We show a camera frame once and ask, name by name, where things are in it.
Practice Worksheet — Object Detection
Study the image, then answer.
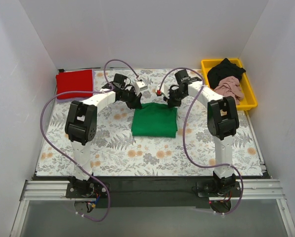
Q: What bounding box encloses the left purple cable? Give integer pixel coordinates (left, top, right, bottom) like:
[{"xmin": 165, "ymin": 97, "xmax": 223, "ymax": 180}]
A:
[{"xmin": 40, "ymin": 59, "xmax": 140, "ymax": 222}]

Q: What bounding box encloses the green t shirt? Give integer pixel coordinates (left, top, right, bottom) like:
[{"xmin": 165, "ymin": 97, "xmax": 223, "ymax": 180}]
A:
[{"xmin": 131, "ymin": 103, "xmax": 178, "ymax": 138}]

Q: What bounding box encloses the pink crumpled t shirt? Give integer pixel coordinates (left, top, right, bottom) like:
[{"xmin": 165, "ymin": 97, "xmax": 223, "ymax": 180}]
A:
[{"xmin": 214, "ymin": 76, "xmax": 244, "ymax": 105}]

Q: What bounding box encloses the purple cable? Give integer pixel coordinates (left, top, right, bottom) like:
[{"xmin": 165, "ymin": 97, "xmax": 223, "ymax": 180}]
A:
[
  {"xmin": 157, "ymin": 68, "xmax": 244, "ymax": 216},
  {"xmin": 40, "ymin": 59, "xmax": 140, "ymax": 222}
]

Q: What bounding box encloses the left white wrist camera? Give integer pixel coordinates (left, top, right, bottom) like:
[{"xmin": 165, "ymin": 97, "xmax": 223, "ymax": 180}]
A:
[{"xmin": 133, "ymin": 80, "xmax": 148, "ymax": 95}]

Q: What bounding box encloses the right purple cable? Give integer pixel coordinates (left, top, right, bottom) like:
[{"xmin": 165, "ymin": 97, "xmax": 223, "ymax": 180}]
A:
[{"xmin": 157, "ymin": 68, "xmax": 244, "ymax": 216}]

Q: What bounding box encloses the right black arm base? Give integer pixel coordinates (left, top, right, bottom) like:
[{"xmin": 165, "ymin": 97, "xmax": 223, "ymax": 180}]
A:
[{"xmin": 191, "ymin": 172, "xmax": 242, "ymax": 215}]

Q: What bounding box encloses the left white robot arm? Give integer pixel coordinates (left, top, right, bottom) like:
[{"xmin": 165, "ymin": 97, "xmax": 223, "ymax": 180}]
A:
[{"xmin": 65, "ymin": 74, "xmax": 148, "ymax": 198}]

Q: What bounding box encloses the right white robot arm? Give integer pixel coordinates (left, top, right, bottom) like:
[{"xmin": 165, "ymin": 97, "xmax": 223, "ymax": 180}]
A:
[{"xmin": 156, "ymin": 67, "xmax": 241, "ymax": 196}]

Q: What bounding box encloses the red folded t shirt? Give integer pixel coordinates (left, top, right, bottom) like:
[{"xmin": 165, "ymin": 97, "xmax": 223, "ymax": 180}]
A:
[{"xmin": 55, "ymin": 69, "xmax": 94, "ymax": 100}]

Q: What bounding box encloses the aluminium frame rail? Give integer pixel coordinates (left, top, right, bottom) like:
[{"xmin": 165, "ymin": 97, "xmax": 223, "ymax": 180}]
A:
[{"xmin": 11, "ymin": 177, "xmax": 295, "ymax": 237}]

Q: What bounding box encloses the floral patterned table mat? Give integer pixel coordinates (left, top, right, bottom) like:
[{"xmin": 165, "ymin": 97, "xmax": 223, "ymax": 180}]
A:
[{"xmin": 36, "ymin": 68, "xmax": 264, "ymax": 177}]

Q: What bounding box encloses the yellow plastic bin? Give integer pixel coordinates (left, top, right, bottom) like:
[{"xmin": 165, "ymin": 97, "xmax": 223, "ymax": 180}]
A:
[{"xmin": 201, "ymin": 58, "xmax": 258, "ymax": 111}]

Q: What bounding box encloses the black crumpled t shirt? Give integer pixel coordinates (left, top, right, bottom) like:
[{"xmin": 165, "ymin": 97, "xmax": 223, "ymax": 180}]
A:
[{"xmin": 207, "ymin": 58, "xmax": 246, "ymax": 89}]

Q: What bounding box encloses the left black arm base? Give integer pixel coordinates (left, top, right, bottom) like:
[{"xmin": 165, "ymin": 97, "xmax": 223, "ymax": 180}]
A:
[{"xmin": 65, "ymin": 177, "xmax": 110, "ymax": 213}]

